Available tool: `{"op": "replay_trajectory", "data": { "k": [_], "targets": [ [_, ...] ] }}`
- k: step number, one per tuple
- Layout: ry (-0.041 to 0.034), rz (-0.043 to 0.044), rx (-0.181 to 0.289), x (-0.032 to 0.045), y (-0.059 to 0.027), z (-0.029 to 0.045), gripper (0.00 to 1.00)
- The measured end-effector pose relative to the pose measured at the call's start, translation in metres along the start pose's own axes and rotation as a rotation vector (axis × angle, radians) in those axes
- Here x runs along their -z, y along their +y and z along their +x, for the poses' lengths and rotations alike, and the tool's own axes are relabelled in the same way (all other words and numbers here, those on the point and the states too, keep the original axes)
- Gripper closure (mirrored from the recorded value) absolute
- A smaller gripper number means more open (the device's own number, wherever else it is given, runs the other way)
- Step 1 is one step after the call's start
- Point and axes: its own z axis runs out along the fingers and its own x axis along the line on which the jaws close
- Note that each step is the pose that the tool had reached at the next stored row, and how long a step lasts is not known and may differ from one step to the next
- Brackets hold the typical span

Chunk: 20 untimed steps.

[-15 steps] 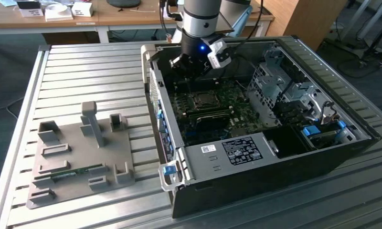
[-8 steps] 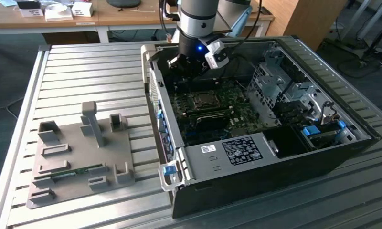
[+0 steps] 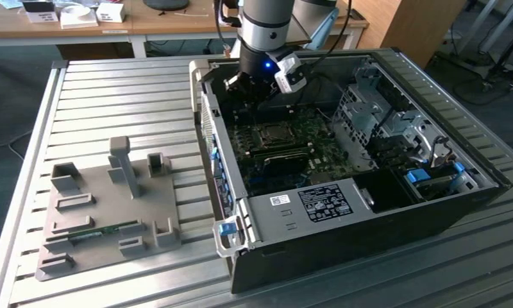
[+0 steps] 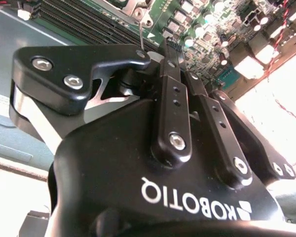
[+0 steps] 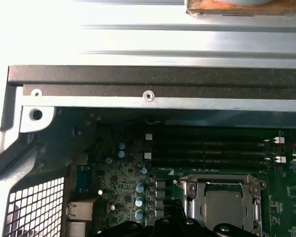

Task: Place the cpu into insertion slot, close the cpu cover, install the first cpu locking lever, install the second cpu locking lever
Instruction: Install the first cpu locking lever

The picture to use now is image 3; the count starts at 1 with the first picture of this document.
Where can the CPU socket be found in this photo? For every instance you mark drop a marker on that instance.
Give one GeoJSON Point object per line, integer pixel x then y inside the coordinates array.
{"type": "Point", "coordinates": [281, 146]}

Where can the wooden desk white frame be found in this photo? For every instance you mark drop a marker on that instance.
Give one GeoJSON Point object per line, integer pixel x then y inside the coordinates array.
{"type": "Point", "coordinates": [46, 30]}
{"type": "Point", "coordinates": [183, 25]}

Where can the dark round object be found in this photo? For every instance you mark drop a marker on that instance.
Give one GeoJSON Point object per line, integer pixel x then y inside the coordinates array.
{"type": "Point", "coordinates": [166, 4]}

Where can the CPU silver top green edge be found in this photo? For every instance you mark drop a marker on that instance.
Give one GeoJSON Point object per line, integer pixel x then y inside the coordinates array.
{"type": "Point", "coordinates": [277, 135]}

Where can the blue slot retainer clip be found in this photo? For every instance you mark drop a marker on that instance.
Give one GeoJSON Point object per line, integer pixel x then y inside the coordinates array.
{"type": "Point", "coordinates": [214, 153]}

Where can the grey power supply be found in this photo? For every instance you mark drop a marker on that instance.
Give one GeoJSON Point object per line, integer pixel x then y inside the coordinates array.
{"type": "Point", "coordinates": [277, 221]}

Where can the grey wheeled floor base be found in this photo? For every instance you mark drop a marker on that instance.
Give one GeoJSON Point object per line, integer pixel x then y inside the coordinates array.
{"type": "Point", "coordinates": [457, 64]}

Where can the grey parts rack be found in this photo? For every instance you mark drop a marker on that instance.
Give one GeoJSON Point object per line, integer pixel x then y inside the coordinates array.
{"type": "Point", "coordinates": [106, 199]}

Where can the wooden cabinet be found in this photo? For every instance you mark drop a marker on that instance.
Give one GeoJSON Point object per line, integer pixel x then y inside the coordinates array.
{"type": "Point", "coordinates": [414, 25]}

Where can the silver metal drive cage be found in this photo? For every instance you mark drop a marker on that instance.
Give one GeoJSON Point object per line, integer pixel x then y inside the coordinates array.
{"type": "Point", "coordinates": [361, 112]}

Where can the blue disk carrier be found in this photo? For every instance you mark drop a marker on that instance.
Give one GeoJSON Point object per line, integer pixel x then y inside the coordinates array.
{"type": "Point", "coordinates": [415, 176]}

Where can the green RAM stick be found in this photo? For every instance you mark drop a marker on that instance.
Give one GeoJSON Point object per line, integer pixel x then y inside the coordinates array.
{"type": "Point", "coordinates": [97, 231]}

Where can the blue case latch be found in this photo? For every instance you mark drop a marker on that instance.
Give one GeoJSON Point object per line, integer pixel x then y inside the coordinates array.
{"type": "Point", "coordinates": [226, 228]}

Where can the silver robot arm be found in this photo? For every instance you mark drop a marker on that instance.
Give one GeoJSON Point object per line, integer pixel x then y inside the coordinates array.
{"type": "Point", "coordinates": [265, 19]}

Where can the white labelled box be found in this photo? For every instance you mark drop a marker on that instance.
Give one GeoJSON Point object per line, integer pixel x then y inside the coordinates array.
{"type": "Point", "coordinates": [109, 14]}

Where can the white round-topped block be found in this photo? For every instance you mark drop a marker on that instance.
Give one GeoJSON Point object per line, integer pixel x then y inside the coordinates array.
{"type": "Point", "coordinates": [78, 20]}

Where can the black expansion card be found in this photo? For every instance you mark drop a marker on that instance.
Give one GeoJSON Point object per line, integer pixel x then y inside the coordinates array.
{"type": "Point", "coordinates": [283, 165]}

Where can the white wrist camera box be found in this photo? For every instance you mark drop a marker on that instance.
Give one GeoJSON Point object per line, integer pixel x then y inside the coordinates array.
{"type": "Point", "coordinates": [287, 75]}

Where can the green motherboard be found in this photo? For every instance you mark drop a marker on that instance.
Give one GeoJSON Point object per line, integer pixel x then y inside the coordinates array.
{"type": "Point", "coordinates": [325, 150]}

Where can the black open PC case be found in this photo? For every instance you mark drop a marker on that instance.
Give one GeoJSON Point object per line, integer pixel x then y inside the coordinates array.
{"type": "Point", "coordinates": [325, 256]}

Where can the white box black screen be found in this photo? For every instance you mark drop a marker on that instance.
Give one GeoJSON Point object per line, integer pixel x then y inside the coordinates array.
{"type": "Point", "coordinates": [42, 16]}

